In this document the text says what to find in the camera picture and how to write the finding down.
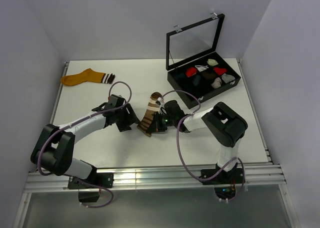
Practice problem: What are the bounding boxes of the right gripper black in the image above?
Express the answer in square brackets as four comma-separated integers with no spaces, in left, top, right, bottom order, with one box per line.
[147,112,177,133]

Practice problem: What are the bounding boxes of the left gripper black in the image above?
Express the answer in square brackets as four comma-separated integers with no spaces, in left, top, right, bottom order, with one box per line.
[114,103,141,132]

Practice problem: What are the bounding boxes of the brown striped sock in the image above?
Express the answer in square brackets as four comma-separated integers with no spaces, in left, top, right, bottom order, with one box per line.
[137,92,162,137]

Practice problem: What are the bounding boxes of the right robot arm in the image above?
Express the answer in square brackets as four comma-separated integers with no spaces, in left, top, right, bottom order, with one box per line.
[146,100,248,183]

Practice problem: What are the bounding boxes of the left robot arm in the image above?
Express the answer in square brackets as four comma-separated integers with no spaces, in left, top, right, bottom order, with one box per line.
[30,95,140,188]

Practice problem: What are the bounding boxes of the blue rolled sock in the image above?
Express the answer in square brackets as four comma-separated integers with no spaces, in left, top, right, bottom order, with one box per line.
[192,75,201,86]

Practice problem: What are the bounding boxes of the red rolled sock left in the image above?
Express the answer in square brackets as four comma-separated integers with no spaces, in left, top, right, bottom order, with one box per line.
[185,67,198,77]

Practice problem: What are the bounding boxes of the red rolled sock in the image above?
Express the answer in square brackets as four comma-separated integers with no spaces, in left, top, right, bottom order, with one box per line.
[185,67,198,77]
[213,67,227,76]

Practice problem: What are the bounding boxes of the dark brown rolled sock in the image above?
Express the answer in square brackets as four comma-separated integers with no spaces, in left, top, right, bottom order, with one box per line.
[201,71,217,80]

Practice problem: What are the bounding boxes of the black storage box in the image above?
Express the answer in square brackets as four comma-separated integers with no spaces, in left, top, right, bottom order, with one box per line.
[167,52,241,108]

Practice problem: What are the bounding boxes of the pink beige rolled sock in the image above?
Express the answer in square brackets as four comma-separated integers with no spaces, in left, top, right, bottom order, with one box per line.
[211,77,222,89]

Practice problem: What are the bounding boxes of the white grey rolled sock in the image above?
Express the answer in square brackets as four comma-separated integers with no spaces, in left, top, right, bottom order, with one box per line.
[195,65,209,72]

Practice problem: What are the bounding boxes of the mustard yellow sock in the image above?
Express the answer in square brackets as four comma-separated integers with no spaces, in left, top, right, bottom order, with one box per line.
[60,68,116,86]

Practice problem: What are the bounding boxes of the red rolled sock right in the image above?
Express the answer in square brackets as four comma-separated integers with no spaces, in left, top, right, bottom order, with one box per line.
[213,67,227,76]

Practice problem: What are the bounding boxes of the pale green rolled sock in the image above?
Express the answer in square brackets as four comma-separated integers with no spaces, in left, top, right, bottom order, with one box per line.
[207,59,218,66]

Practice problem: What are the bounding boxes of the glass box lid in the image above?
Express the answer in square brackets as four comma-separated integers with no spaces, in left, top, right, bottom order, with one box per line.
[165,12,225,71]

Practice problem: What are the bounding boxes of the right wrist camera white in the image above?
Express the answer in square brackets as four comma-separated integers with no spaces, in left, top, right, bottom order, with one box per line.
[156,97,165,110]

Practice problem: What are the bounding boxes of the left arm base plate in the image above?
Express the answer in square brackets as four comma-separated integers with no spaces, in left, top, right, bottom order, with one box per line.
[67,173,114,190]

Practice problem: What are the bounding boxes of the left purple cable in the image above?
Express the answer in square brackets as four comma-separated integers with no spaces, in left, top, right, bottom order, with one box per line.
[37,81,133,209]

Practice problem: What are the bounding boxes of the purple cable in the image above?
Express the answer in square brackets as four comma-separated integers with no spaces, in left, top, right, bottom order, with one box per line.
[37,81,133,209]
[161,89,245,203]

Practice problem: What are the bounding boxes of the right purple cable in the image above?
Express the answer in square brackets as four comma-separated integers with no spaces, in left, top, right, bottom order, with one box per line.
[161,89,245,203]

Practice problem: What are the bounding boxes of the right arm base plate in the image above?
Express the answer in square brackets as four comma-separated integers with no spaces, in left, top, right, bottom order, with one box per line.
[200,166,244,185]

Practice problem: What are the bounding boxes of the aluminium front rail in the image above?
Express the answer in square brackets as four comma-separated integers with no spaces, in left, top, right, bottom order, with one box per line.
[23,163,287,193]

